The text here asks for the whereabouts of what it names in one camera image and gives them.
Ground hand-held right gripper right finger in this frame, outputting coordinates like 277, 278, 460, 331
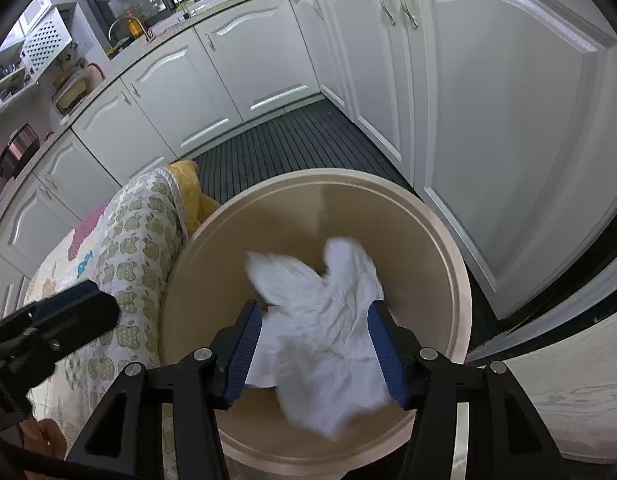
367, 301, 564, 480

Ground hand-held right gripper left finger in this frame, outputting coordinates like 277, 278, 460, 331
63, 300, 263, 480

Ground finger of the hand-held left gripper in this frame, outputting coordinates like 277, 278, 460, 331
0, 280, 122, 387

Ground white tissue paper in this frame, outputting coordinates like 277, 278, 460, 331
244, 236, 392, 442

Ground beige round bin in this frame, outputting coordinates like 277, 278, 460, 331
157, 169, 473, 466

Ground person's left hand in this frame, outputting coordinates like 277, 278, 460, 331
19, 416, 68, 460

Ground printed tablecloth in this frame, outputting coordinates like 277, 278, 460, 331
18, 166, 189, 461

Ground yellow cloth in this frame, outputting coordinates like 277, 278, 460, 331
168, 160, 222, 241

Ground rose coloured rice cooker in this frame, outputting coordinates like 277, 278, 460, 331
0, 124, 42, 178

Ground black ribbed floor mat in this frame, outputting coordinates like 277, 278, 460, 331
191, 99, 504, 341

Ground white kitchen cabinets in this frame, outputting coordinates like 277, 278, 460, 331
0, 0, 617, 321

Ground white lattice shelf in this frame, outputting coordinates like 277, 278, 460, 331
18, 7, 74, 73

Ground metal faucet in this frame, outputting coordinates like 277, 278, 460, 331
107, 15, 154, 43

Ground amber bottle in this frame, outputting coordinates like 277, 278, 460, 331
126, 10, 146, 41

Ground grey kitchen countertop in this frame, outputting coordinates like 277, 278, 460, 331
0, 0, 319, 221

